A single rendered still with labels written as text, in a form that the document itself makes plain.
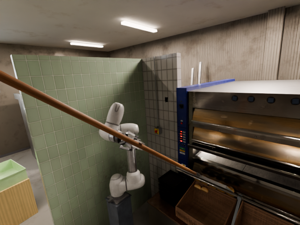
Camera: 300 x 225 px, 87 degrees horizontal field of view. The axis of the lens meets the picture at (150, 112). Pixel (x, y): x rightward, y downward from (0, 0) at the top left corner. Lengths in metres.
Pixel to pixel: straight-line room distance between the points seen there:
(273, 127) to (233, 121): 0.35
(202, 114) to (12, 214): 3.43
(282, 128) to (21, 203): 3.90
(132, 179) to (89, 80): 1.29
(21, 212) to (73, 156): 1.91
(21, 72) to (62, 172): 1.15
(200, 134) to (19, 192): 3.12
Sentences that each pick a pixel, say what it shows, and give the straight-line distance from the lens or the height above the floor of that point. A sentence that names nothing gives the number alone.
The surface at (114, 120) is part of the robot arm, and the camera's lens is 1.17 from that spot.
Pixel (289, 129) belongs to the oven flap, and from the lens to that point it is 1.90.
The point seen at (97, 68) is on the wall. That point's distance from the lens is 2.19.
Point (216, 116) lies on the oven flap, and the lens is 2.03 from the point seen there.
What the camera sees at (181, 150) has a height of 1.24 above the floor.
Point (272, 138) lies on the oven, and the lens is 1.94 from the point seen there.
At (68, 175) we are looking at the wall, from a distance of 2.28.
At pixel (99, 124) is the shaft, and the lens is 0.77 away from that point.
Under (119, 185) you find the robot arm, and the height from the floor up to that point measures 1.19.
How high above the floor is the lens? 2.34
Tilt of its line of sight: 13 degrees down
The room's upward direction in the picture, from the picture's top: 4 degrees counter-clockwise
